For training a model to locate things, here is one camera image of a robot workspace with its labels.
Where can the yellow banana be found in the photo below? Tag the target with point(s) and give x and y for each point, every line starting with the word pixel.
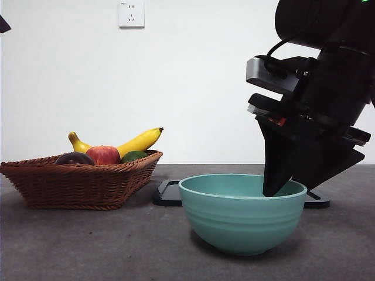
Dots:
pixel 137 142

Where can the dark red plum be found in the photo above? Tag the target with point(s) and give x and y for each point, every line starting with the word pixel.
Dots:
pixel 74 159

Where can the white wall socket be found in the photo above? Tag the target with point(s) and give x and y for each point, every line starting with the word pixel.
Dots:
pixel 131 17

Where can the brown wicker basket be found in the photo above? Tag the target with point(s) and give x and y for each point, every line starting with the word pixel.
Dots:
pixel 73 187

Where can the black rectangular tray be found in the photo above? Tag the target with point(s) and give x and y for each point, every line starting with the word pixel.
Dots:
pixel 167 196

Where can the red yellow peach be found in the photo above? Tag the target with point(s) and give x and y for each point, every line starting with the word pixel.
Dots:
pixel 104 155

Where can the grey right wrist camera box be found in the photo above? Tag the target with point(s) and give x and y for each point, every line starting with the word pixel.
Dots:
pixel 263 74

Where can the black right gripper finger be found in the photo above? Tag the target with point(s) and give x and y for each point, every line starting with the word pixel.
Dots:
pixel 276 164
pixel 325 164

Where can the teal ribbed bowl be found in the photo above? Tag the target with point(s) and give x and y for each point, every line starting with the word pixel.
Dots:
pixel 240 225

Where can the green round fruit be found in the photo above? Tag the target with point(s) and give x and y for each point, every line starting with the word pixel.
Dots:
pixel 133 155

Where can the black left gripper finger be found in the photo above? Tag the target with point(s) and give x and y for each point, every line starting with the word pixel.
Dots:
pixel 3 25

